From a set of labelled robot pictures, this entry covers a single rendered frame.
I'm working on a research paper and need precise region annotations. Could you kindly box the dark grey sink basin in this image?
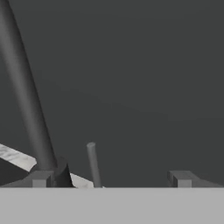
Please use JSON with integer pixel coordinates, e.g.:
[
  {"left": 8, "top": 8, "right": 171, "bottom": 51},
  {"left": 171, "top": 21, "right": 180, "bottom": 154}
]
[{"left": 0, "top": 0, "right": 224, "bottom": 188}]

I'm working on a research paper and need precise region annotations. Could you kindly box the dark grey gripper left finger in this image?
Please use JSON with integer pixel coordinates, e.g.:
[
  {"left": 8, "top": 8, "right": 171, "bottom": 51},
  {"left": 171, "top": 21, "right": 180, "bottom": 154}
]
[{"left": 0, "top": 170, "right": 56, "bottom": 188}]

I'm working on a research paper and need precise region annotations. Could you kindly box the grey faucet lever handle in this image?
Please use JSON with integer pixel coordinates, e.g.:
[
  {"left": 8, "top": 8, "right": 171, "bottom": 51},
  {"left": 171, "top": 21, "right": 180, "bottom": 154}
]
[{"left": 86, "top": 141, "right": 103, "bottom": 188}]

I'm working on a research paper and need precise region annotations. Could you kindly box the grey sink faucet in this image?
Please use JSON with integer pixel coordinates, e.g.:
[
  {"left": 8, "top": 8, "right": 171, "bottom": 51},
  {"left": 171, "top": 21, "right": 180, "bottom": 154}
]
[{"left": 0, "top": 0, "right": 74, "bottom": 188}]

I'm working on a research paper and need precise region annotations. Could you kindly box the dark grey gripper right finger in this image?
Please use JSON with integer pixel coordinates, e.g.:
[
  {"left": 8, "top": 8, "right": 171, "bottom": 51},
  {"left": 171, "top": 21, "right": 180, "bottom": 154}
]
[{"left": 166, "top": 170, "right": 224, "bottom": 188}]

